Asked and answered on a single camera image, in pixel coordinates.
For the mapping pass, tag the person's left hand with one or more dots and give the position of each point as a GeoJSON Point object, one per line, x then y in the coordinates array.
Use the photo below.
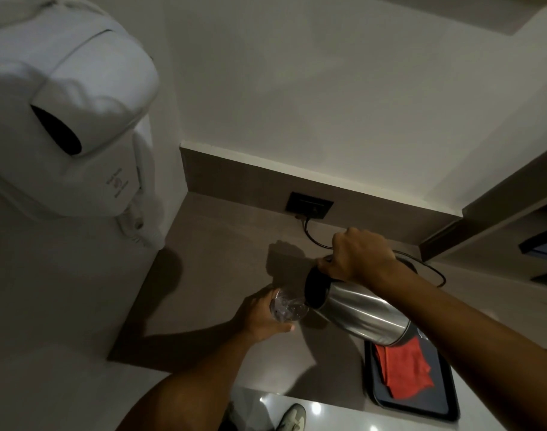
{"type": "Point", "coordinates": [255, 319]}

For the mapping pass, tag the person's right hand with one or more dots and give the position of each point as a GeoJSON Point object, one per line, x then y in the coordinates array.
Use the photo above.
{"type": "Point", "coordinates": [356, 255]}

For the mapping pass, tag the person's left thumb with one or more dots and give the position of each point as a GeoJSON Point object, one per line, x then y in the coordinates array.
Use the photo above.
{"type": "Point", "coordinates": [280, 326]}

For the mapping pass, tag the person's right fingers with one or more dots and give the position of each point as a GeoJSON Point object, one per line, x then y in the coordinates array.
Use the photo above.
{"type": "Point", "coordinates": [332, 262]}

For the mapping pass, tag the clear drinking glass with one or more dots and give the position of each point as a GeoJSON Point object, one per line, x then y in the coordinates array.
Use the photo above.
{"type": "Point", "coordinates": [289, 306]}

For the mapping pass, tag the stainless steel electric kettle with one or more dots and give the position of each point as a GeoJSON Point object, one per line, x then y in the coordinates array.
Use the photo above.
{"type": "Point", "coordinates": [361, 311]}

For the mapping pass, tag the person's left forearm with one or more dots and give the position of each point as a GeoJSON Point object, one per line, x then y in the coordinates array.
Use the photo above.
{"type": "Point", "coordinates": [188, 381]}

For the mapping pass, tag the person's right forearm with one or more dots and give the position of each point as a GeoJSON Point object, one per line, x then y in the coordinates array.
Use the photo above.
{"type": "Point", "coordinates": [471, 350]}

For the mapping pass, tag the person's white shoe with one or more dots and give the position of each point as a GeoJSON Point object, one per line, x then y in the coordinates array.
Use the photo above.
{"type": "Point", "coordinates": [293, 418]}

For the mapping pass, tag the red cloth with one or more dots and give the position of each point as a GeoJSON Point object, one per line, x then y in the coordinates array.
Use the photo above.
{"type": "Point", "coordinates": [404, 368]}

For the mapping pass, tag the black serving tray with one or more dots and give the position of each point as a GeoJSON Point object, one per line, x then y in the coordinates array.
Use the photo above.
{"type": "Point", "coordinates": [413, 386]}

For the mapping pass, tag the black wall socket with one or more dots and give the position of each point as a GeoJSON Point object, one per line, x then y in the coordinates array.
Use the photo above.
{"type": "Point", "coordinates": [310, 205]}

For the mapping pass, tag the white wall-mounted hair dryer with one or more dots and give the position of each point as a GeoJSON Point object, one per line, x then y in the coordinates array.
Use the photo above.
{"type": "Point", "coordinates": [71, 116]}

